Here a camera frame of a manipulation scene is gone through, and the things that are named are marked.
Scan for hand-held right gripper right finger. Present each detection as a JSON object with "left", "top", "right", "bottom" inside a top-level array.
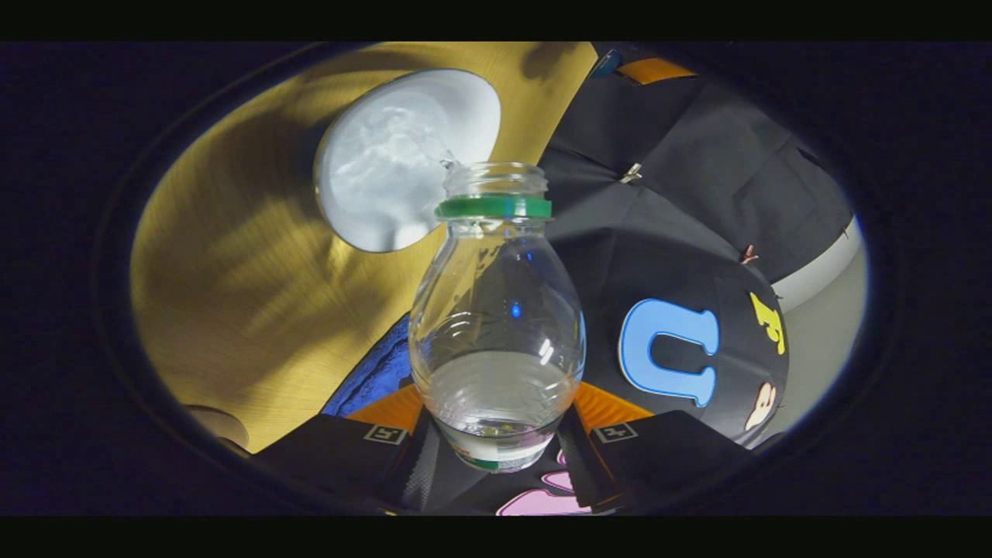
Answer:
[{"left": 556, "top": 381, "right": 751, "bottom": 512}]

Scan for white teacup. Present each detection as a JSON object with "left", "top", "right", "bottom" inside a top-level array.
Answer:
[{"left": 314, "top": 68, "right": 502, "bottom": 253}]

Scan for blue folded towel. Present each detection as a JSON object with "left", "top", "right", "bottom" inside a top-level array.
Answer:
[{"left": 322, "top": 314, "right": 416, "bottom": 419}]

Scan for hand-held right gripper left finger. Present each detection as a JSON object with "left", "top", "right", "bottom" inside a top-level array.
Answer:
[{"left": 252, "top": 384, "right": 439, "bottom": 512}]

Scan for round brown coaster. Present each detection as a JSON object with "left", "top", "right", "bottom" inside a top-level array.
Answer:
[{"left": 186, "top": 405, "right": 250, "bottom": 454}]

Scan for clear plastic water bottle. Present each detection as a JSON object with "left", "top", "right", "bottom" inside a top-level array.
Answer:
[{"left": 408, "top": 161, "right": 587, "bottom": 474}]

